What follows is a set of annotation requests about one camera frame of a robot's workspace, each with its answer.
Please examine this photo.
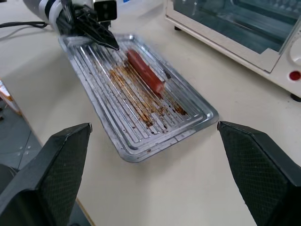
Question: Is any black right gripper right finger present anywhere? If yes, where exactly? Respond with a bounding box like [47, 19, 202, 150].
[217, 121, 301, 226]

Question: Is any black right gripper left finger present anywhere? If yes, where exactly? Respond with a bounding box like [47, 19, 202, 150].
[0, 122, 93, 226]

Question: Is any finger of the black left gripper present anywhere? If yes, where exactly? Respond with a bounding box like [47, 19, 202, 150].
[92, 20, 116, 41]
[78, 17, 120, 51]

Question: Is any ribbed metal baking tray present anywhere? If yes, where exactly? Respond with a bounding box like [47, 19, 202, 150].
[57, 34, 220, 163]

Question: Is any red sausage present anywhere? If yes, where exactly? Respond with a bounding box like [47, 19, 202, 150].
[127, 48, 166, 94]

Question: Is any red oven indicator light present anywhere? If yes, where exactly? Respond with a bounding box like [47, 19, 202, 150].
[289, 70, 301, 82]

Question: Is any cream toaster oven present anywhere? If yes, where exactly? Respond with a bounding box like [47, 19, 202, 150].
[164, 0, 301, 102]

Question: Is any glass toaster oven door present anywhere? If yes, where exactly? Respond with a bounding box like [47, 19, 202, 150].
[165, 0, 301, 73]

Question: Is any cream oven knob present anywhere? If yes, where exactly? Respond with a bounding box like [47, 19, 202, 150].
[287, 34, 301, 69]

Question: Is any orange and white box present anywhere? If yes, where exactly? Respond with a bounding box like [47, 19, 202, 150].
[0, 78, 23, 116]

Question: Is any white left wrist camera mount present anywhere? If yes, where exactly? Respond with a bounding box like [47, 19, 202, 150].
[39, 0, 118, 26]

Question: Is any black cable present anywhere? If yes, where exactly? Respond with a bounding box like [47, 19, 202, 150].
[0, 21, 53, 31]

